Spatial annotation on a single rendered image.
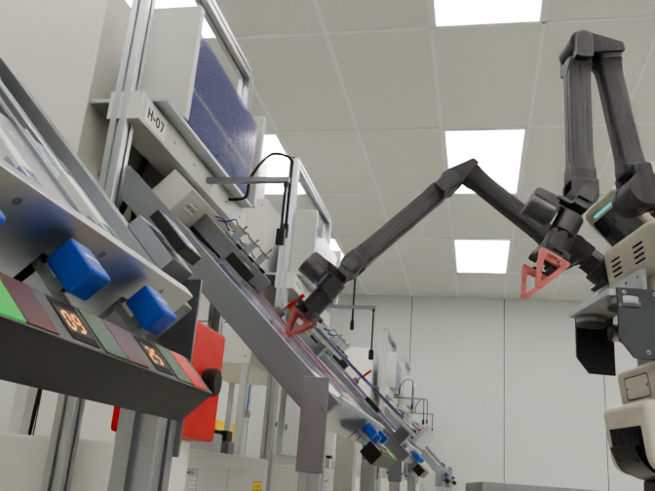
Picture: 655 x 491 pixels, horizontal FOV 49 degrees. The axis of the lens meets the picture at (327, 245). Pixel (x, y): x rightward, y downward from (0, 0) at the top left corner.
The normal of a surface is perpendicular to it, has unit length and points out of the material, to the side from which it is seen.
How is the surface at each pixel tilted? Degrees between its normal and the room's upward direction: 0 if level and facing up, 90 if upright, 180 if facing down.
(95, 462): 90
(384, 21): 180
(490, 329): 90
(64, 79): 90
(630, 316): 90
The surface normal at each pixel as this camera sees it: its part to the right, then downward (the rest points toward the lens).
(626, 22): -0.07, 0.95
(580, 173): 0.00, -0.31
